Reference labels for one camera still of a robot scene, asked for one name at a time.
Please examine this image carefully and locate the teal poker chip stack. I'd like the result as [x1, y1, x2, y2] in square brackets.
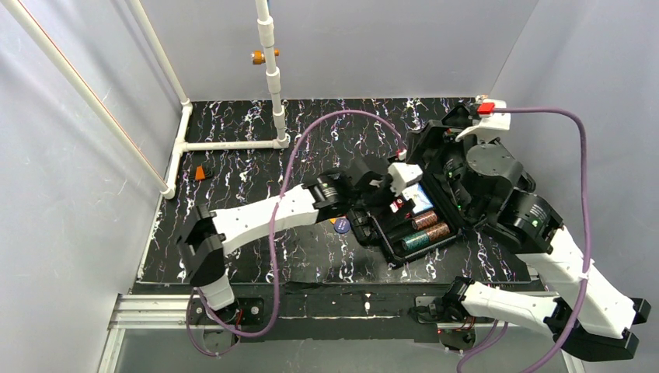
[401, 222, 451, 252]

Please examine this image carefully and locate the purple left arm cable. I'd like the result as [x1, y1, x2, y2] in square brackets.
[185, 110, 408, 357]

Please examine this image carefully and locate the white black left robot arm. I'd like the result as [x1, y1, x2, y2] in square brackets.
[175, 159, 423, 311]

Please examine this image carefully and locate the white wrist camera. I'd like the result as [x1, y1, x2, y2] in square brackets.
[455, 99, 511, 144]
[388, 162, 423, 196]

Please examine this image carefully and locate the blue playing card deck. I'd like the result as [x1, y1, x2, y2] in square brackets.
[403, 183, 434, 214]

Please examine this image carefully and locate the white pvc pipe frame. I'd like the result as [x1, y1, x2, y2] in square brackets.
[1, 1, 290, 199]

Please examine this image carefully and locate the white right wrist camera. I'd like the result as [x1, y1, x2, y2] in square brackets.
[455, 99, 511, 144]

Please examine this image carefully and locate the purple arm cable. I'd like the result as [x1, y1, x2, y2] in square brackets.
[455, 106, 593, 373]
[185, 110, 408, 357]

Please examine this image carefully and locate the orange knob on pole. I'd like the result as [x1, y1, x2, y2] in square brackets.
[251, 51, 267, 65]

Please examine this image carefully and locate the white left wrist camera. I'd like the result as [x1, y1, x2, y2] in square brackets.
[388, 162, 423, 196]

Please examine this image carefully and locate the orange black 100 chip stack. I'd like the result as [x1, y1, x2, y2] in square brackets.
[411, 210, 439, 231]

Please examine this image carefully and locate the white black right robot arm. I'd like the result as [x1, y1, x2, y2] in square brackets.
[406, 101, 651, 362]

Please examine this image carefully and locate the black poker set case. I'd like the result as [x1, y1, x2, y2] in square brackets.
[347, 103, 479, 268]

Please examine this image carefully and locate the blue small blind button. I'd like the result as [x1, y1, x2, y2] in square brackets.
[333, 218, 351, 234]

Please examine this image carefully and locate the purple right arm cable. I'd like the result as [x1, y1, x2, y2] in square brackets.
[455, 106, 593, 373]

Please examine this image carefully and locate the orange hex key set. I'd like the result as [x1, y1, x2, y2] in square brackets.
[194, 166, 214, 182]

